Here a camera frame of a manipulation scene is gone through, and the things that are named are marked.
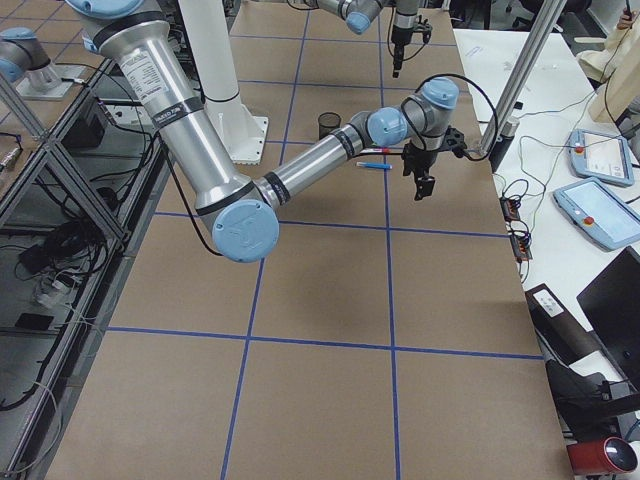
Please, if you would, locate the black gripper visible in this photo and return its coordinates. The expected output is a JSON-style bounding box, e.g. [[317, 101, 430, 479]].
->
[[390, 12, 431, 78], [401, 126, 467, 201]]

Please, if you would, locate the red whiteboard marker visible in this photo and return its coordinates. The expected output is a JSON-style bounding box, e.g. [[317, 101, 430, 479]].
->
[[363, 148, 392, 155]]

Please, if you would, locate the blue highlighter pen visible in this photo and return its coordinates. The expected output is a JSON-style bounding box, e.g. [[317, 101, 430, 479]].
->
[[356, 161, 393, 170]]

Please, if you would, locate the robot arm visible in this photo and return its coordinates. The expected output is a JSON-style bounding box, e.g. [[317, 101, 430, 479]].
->
[[72, 1, 463, 263], [287, 0, 433, 78]]

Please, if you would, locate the black mesh pen holder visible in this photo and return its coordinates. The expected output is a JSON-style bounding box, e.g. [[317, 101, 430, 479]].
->
[[317, 111, 341, 140]]

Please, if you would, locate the teach pendant far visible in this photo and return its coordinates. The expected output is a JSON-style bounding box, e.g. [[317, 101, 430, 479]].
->
[[568, 129, 635, 187]]

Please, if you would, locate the teach pendant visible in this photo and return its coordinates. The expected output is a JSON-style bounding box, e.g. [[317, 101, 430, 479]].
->
[[568, 129, 635, 187], [553, 177, 639, 251]]

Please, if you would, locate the teach pendant near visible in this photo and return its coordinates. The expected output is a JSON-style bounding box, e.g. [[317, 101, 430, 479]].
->
[[553, 177, 639, 251]]

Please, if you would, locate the seated person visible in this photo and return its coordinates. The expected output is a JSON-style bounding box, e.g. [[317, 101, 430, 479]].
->
[[576, 8, 639, 122]]

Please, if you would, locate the black monitor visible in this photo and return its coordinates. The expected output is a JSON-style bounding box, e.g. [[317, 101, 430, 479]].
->
[[577, 247, 639, 389]]

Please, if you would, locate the red cylinder can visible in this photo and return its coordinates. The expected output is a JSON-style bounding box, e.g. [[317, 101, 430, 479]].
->
[[566, 437, 639, 476]]

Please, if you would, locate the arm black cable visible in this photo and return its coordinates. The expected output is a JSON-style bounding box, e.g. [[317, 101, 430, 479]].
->
[[402, 75, 499, 162]]

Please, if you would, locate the aluminium frame post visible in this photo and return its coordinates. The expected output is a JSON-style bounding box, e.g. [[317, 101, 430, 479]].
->
[[478, 0, 567, 154]]

